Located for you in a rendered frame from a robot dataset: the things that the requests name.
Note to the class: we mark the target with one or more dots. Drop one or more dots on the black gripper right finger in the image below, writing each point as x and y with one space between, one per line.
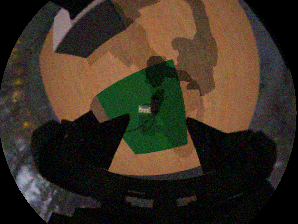
212 145

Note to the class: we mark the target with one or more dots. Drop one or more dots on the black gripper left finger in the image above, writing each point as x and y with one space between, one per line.
102 140

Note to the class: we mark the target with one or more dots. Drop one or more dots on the green flat board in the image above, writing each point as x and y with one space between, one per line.
133 95

